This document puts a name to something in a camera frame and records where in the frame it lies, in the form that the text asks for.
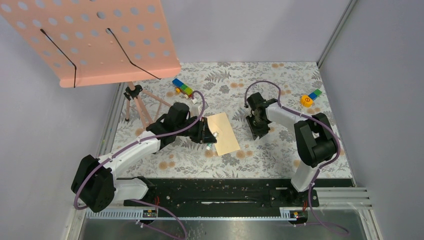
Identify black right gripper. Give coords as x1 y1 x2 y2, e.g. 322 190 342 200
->
246 113 271 140

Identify yellow blue green toy blocks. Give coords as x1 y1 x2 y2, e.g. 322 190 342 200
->
300 89 323 108

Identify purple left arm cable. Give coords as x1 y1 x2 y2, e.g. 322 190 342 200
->
72 90 207 240

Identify multicolour toy block car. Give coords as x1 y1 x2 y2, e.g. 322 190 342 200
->
172 78 194 99

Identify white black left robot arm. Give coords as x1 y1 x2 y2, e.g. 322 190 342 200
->
71 102 217 213

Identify aluminium frame rail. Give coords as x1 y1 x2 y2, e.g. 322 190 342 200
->
67 178 382 240

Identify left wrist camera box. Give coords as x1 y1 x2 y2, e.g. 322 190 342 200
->
190 98 209 116

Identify cream envelope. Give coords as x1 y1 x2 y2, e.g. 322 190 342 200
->
207 112 241 156

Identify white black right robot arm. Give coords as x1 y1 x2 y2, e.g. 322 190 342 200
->
245 92 340 206

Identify pink tripod music stand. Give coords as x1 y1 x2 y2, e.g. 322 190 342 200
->
0 0 182 130

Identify floral patterned table mat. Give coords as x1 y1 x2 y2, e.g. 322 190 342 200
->
122 62 337 179

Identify white green glue stick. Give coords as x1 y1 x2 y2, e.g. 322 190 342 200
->
206 132 219 150

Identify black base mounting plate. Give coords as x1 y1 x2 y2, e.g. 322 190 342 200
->
90 177 355 219

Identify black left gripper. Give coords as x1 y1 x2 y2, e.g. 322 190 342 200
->
175 115 217 144

